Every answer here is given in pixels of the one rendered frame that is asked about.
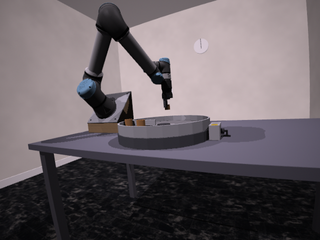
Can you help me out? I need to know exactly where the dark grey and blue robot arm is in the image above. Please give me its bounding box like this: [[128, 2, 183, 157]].
[[77, 2, 171, 119]]

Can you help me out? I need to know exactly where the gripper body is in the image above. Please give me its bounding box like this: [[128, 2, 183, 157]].
[[159, 73, 173, 99]]

